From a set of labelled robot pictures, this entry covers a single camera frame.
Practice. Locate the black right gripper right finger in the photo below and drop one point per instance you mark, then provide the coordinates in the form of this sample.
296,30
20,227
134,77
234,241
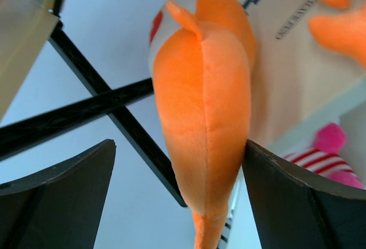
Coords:
295,208

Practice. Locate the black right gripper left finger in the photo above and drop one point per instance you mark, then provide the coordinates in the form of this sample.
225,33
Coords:
59,206

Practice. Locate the large orange plush whale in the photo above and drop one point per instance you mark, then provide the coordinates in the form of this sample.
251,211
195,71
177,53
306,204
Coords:
201,54

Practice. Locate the small orange plush whale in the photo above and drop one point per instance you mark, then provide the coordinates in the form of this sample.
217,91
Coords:
343,33

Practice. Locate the hot pink striped plush bear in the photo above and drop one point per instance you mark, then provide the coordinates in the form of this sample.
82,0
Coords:
322,156

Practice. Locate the beige three-tier black-frame shelf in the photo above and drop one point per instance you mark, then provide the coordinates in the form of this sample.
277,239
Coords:
293,76

